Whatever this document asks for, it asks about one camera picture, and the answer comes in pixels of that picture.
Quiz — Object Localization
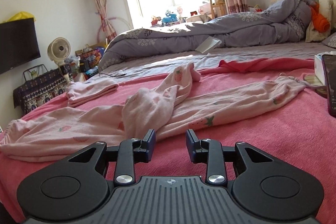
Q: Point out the pink strawberry print pants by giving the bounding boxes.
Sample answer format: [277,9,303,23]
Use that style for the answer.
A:
[0,63,314,163]

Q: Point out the dark smartphone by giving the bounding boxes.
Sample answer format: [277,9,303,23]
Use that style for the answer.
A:
[322,54,336,117]

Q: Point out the black wall television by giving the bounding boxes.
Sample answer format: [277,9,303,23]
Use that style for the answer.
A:
[0,18,41,75]

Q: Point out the white paper folder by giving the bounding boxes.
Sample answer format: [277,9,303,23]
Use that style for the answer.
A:
[195,35,222,53]

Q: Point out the grey patterned pillow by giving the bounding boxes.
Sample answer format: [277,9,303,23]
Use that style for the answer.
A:
[322,32,336,48]

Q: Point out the grey bed sheet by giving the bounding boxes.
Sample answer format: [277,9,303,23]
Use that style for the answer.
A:
[98,40,336,80]

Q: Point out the patterned cloth covered cabinet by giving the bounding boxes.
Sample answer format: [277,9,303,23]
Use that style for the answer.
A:
[13,69,69,115]

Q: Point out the thin black cable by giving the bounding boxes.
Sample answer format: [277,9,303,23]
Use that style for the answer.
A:
[99,70,127,78]

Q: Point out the pale hula hoop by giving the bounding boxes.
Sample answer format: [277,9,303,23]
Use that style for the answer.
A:
[97,16,133,42]

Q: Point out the colourful toy box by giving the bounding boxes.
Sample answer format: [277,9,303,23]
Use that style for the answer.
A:
[79,54,103,73]

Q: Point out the blue toy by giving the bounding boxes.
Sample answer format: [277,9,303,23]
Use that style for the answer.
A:
[161,10,179,26]

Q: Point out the black wire rack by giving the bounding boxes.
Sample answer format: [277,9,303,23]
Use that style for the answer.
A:
[23,64,48,81]

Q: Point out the yellow cloth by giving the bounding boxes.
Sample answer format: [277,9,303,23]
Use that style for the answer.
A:
[6,11,37,23]

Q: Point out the white tissue box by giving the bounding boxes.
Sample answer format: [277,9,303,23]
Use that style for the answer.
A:
[314,51,336,84]

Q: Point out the orange cloth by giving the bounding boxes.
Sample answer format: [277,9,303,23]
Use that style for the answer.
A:
[310,3,331,32]

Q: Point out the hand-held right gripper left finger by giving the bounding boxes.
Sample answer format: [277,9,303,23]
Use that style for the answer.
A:
[67,128,157,186]

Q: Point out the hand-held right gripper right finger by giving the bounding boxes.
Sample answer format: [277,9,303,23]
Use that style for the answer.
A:
[185,128,274,186]

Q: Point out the pink strawberry print top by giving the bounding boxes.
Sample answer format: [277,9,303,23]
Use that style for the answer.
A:
[66,81,119,107]

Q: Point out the pink fleece blanket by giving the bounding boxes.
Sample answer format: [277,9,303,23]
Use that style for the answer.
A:
[0,57,336,223]

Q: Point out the grey patterned quilt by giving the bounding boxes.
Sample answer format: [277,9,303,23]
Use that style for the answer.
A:
[98,0,314,72]

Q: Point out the white standing fan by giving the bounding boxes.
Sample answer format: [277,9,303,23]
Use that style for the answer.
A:
[47,38,72,83]

